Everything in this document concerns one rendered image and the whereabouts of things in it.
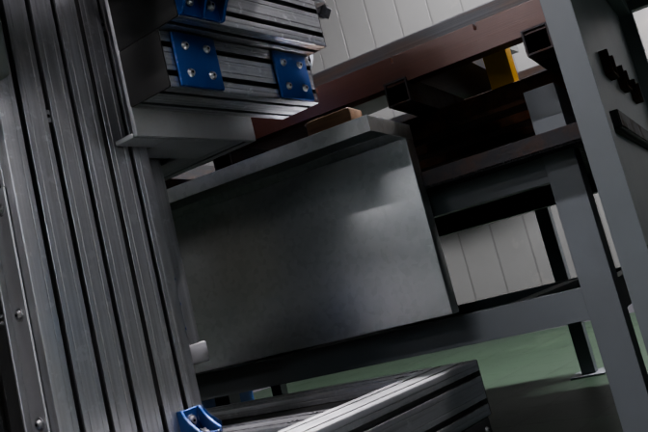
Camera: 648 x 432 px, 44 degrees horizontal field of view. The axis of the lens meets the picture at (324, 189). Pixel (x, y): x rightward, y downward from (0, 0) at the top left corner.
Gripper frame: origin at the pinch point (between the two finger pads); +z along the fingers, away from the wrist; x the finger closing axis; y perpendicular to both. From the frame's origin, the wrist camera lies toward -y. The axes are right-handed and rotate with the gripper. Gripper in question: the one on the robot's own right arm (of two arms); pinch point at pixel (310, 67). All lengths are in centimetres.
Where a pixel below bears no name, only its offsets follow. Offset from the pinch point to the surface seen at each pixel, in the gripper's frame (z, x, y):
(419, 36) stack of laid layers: 6.8, 13.0, -32.0
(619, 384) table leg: 82, 14, -51
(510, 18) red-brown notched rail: 12, 18, -51
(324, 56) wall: -96, -282, 120
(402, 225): 44, 22, -21
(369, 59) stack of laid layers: 7.4, 12.8, -20.1
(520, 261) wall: 59, -266, 30
